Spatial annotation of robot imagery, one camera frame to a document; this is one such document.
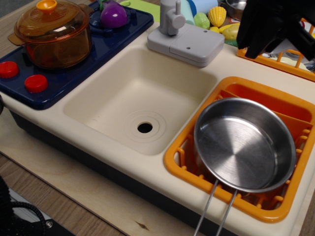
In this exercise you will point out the green cutting board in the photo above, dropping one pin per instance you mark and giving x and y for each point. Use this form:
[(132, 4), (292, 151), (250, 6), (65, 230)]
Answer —
[(148, 7)]

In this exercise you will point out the green toy vegetable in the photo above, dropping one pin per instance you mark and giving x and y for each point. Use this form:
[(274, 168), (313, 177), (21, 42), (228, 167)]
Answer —
[(201, 20)]

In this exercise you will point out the yellow toy corn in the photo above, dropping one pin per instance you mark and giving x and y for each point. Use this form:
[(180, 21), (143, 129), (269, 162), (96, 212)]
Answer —
[(217, 16)]

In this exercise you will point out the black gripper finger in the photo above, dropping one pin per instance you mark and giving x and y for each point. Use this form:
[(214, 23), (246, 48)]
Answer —
[(300, 39), (261, 44)]

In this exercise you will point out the left red stove knob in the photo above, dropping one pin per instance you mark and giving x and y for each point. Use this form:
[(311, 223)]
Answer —
[(8, 69)]

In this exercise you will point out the amber transparent pot with lid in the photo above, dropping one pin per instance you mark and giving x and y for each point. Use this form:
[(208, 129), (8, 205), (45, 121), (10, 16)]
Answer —
[(55, 33)]

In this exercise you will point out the grey toy faucet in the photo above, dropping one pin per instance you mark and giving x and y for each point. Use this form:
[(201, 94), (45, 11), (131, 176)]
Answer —
[(177, 39)]

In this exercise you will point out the steel bowl in background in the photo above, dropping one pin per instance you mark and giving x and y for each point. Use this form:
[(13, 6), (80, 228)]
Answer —
[(235, 8)]

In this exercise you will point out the light blue toy cup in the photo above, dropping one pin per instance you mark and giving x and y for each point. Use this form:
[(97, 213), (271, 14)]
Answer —
[(189, 8)]

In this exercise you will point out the red stove knob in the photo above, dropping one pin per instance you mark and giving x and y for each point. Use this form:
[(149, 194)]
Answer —
[(8, 69), (36, 83)]

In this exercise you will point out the cream toy kitchen sink unit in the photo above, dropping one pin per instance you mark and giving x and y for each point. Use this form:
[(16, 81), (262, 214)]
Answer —
[(237, 222)]

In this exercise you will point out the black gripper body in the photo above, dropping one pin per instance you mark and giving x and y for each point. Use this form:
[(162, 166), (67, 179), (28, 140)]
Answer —
[(267, 17)]

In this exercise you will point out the orange plastic grid rack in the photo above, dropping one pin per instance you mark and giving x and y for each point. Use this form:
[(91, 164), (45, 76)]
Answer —
[(287, 60)]

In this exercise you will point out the purple toy eggplant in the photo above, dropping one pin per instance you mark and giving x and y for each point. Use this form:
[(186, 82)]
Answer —
[(113, 15)]

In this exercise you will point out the orange dish drainer basket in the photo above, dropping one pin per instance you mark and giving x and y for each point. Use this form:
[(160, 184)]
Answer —
[(299, 116)]

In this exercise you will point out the right red stove knob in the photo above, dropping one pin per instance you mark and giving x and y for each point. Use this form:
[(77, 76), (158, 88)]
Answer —
[(36, 83)]

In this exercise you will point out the stainless steel pan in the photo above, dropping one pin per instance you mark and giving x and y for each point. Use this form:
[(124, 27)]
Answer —
[(244, 145)]

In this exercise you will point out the dark blue toy stove top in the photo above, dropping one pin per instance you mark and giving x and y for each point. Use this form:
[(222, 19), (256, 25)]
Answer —
[(106, 44)]

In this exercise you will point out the yellow toy potato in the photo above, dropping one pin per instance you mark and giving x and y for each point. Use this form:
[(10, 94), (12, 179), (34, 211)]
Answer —
[(231, 32)]

